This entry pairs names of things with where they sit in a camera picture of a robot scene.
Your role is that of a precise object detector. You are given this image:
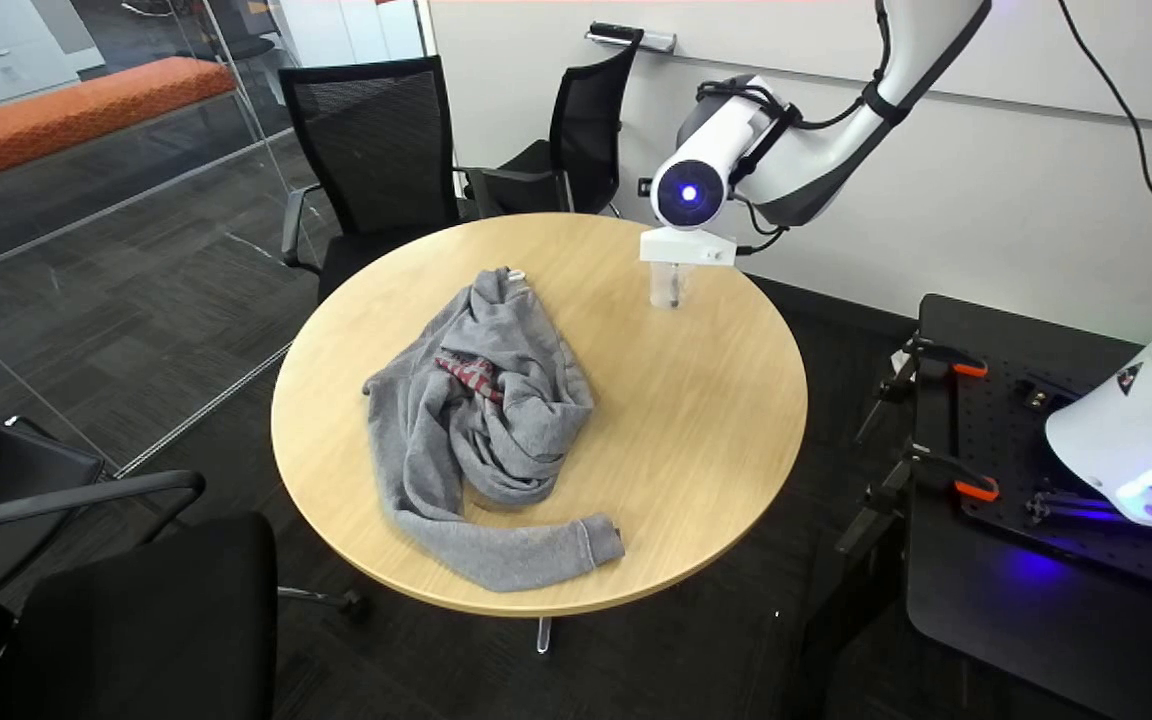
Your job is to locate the grey hooded sweatshirt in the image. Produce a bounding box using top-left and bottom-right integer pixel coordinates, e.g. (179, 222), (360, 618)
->
(360, 265), (628, 598)

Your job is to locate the black hanging cable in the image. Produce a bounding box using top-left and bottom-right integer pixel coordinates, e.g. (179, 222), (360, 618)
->
(1053, 0), (1152, 254)

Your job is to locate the white gripper block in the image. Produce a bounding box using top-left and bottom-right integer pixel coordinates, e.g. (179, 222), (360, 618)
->
(637, 227), (739, 306)

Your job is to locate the orange black bar clamp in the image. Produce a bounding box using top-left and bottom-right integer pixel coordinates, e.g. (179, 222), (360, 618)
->
(836, 442), (1009, 560)
(885, 337), (990, 408)

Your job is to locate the orange upholstered bench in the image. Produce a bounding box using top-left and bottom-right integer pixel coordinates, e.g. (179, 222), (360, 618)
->
(0, 51), (241, 201)

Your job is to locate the black mesh office chair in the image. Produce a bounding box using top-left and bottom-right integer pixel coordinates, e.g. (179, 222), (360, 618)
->
(274, 51), (463, 299)
(463, 25), (646, 222)

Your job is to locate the whiteboard eraser on ledge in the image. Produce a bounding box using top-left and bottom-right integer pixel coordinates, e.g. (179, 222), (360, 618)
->
(585, 19), (678, 59)

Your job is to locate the glass partition with metal rail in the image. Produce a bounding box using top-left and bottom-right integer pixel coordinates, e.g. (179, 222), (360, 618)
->
(0, 0), (434, 479)

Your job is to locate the black perforated robot platform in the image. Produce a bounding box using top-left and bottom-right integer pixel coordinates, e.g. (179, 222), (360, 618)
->
(901, 293), (1152, 720)

